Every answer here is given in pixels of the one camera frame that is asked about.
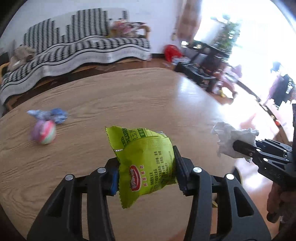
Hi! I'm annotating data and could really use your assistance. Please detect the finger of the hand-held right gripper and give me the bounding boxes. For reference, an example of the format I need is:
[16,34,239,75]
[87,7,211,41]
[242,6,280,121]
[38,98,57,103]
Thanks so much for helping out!
[232,139,263,161]
[255,138,293,153]

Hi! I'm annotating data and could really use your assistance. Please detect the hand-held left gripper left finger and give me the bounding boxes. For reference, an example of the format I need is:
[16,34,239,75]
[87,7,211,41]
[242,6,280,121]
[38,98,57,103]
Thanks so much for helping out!
[28,158,121,241]

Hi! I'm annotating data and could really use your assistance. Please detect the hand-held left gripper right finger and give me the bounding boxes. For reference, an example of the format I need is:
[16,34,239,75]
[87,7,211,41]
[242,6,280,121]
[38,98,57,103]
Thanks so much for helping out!
[173,146,271,241]

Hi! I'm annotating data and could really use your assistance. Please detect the white tissue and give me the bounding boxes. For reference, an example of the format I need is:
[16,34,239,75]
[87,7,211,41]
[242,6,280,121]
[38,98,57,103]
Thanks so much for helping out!
[211,122,259,163]

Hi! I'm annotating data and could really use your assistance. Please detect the green snack packet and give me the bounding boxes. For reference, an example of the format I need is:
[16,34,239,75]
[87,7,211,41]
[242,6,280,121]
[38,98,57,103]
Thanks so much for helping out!
[105,126,179,209]

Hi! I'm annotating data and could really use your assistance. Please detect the person's right hand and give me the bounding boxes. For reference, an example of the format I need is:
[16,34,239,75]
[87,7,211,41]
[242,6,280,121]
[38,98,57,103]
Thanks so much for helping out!
[266,183,289,223]

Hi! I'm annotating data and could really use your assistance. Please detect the hanging dark clothes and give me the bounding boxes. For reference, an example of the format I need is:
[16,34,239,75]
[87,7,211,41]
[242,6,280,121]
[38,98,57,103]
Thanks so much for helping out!
[264,61,296,107]

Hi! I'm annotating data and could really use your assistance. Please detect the pink toy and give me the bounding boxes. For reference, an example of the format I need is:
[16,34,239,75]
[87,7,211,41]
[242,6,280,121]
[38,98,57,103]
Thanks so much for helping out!
[218,64,244,98]

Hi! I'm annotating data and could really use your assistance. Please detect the pink round wrapper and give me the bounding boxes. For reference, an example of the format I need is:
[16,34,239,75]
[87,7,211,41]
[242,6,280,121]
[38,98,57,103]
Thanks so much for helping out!
[31,120,56,145]

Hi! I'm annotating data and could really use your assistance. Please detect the crumpled blue wrapper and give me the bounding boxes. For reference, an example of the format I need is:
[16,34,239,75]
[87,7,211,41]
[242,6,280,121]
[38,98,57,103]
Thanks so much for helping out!
[26,108,69,125]

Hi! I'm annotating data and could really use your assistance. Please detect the black stand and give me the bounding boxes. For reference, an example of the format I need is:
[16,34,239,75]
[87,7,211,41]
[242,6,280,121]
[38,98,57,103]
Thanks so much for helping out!
[175,41,230,93]

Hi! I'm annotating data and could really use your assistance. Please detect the green potted plant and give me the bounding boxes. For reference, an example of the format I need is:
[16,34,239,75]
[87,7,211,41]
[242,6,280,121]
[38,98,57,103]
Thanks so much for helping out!
[211,14,241,54]

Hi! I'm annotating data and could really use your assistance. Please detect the red plastic bag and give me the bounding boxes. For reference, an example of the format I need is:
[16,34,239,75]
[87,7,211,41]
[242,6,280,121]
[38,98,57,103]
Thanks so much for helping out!
[164,44,184,62]

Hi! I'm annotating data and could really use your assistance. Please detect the black-white striped sofa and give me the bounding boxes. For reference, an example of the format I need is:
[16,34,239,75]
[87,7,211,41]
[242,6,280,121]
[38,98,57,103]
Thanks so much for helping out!
[0,8,151,105]

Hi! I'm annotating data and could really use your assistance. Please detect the patterned pink curtain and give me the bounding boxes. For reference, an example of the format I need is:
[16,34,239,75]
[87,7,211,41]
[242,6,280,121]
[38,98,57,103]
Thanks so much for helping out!
[177,0,202,40]

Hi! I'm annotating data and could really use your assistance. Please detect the wooden sofa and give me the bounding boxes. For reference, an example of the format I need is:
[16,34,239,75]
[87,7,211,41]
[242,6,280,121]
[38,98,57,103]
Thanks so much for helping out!
[0,24,152,109]

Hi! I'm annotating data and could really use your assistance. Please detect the brown plush cloth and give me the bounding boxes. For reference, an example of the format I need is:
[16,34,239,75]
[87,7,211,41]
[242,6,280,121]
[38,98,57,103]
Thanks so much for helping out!
[7,45,37,71]

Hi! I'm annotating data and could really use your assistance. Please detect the pile of pink clothes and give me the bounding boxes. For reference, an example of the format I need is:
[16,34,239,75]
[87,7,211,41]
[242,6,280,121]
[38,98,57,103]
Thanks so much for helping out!
[109,20,147,37]

